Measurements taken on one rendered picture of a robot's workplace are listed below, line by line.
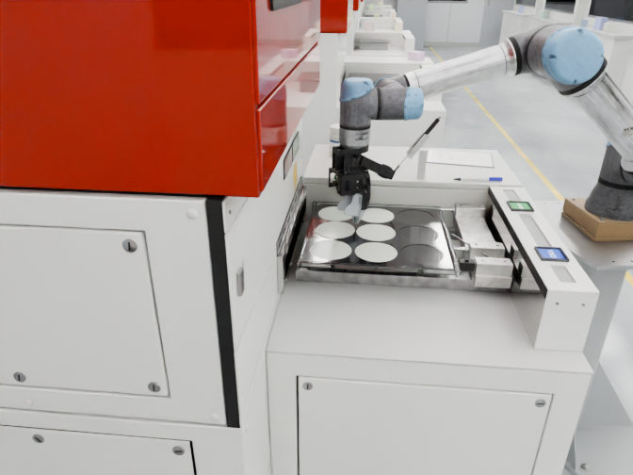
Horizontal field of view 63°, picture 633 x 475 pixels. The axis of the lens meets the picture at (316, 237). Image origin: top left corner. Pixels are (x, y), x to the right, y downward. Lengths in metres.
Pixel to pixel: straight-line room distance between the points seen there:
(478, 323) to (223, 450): 0.58
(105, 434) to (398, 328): 0.60
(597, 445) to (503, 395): 1.11
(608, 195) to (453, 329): 0.72
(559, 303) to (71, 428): 0.91
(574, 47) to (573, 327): 0.60
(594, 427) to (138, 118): 1.96
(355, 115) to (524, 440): 0.78
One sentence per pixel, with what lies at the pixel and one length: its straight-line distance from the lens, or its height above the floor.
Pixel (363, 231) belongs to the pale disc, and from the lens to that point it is 1.34.
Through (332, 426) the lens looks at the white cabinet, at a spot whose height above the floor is 0.63.
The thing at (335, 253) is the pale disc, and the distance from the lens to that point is 1.23.
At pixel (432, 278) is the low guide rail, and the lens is 1.26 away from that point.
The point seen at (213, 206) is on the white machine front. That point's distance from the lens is 0.69.
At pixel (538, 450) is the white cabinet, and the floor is 0.61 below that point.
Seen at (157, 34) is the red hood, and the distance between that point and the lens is 0.66.
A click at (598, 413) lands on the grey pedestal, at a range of 2.22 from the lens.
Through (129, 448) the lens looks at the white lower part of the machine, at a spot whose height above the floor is 0.75.
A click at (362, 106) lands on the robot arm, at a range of 1.23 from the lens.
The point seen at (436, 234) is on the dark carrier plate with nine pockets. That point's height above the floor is 0.90.
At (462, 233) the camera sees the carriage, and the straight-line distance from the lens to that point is 1.43.
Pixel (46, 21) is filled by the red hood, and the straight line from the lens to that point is 0.72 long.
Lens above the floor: 1.48
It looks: 26 degrees down
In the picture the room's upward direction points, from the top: straight up
